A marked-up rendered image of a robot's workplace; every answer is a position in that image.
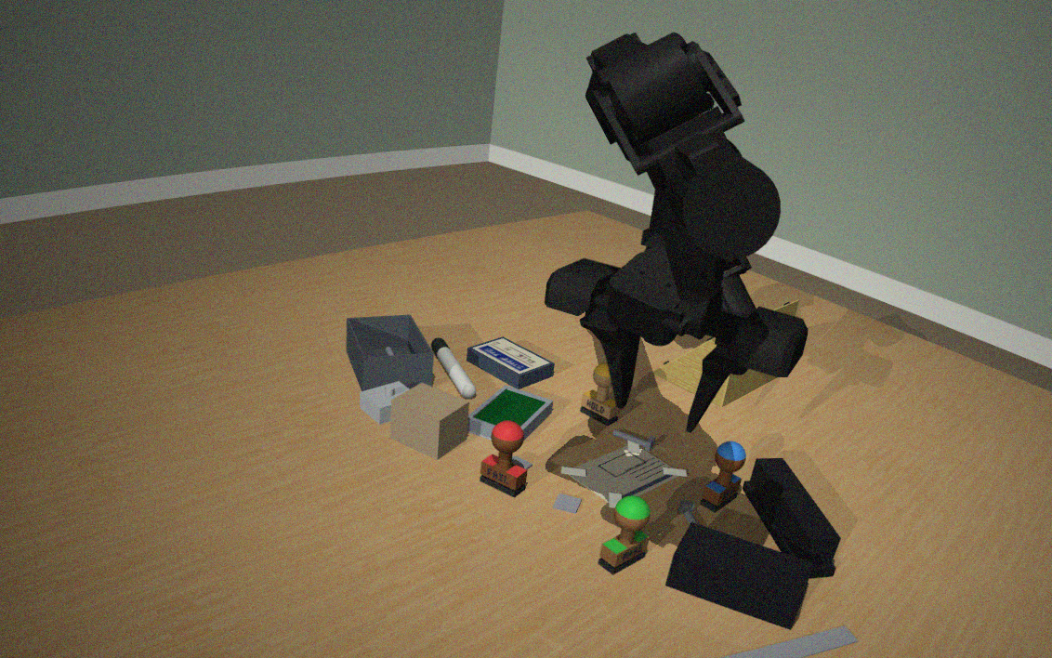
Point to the grey metal bolt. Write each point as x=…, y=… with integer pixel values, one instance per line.
x=648, y=444
x=686, y=507

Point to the rubber stamp with yellow knob handle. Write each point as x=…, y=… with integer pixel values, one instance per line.
x=596, y=404

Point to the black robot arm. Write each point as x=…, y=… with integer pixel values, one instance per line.
x=652, y=100

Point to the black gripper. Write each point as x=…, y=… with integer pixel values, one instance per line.
x=767, y=341

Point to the light grey flat bar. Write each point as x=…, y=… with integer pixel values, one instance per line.
x=802, y=647

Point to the white rounded cylinder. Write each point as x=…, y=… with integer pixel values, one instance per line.
x=453, y=368

